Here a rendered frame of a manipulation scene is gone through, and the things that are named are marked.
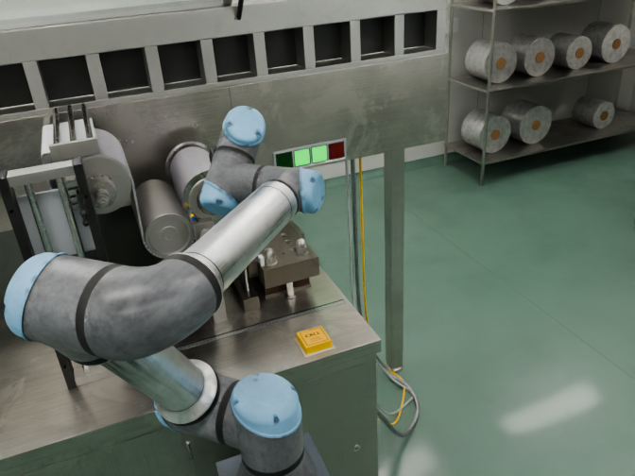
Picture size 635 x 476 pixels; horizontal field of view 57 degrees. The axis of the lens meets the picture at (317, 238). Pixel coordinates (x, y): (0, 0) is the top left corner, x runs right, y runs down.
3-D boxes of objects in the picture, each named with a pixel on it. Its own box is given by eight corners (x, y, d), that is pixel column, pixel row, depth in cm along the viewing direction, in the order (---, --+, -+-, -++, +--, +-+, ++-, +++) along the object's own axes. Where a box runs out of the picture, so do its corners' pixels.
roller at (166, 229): (149, 262, 147) (140, 219, 142) (137, 222, 169) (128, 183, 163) (197, 251, 151) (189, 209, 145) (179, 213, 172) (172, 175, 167)
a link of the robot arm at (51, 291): (238, 454, 109) (66, 336, 65) (171, 434, 114) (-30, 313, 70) (261, 392, 114) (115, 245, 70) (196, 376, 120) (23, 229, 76)
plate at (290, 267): (266, 289, 160) (263, 270, 157) (229, 229, 193) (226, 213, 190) (319, 274, 165) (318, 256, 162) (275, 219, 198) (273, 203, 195)
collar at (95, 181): (90, 211, 131) (82, 184, 128) (88, 201, 136) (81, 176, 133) (119, 205, 133) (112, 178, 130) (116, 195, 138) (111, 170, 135)
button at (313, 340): (306, 355, 145) (305, 348, 144) (297, 340, 151) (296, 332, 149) (332, 348, 147) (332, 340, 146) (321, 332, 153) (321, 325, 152)
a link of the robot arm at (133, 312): (154, 316, 61) (326, 152, 100) (72, 298, 65) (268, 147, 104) (175, 399, 66) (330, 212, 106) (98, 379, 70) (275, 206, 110)
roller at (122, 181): (76, 219, 137) (60, 163, 130) (72, 183, 158) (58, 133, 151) (136, 207, 141) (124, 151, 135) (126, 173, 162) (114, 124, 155)
